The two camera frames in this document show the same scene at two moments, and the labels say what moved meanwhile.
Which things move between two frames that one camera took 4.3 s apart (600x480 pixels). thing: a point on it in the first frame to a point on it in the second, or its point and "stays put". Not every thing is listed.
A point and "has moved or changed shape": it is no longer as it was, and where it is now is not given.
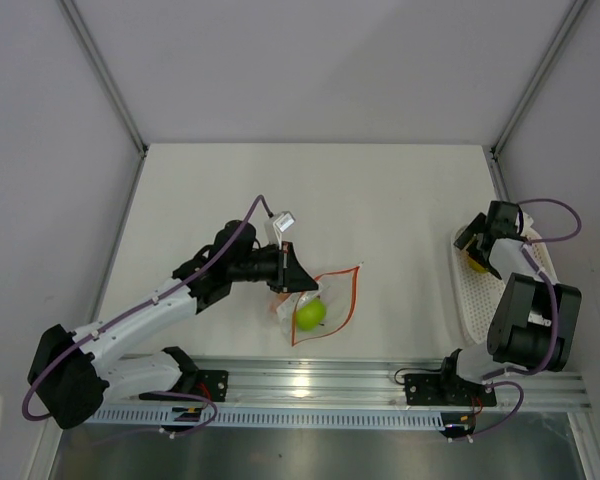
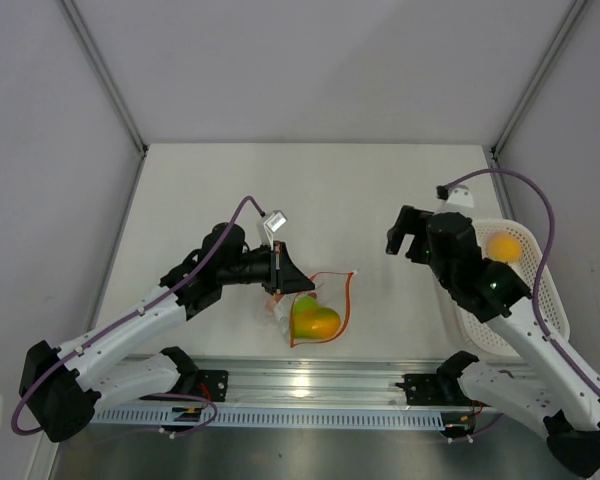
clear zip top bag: (322, 309) stays put
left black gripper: (289, 275) stays put
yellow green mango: (475, 265) has moved or changed shape
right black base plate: (447, 389) stays put
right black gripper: (475, 227) to (409, 222)
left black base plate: (212, 384) stays put
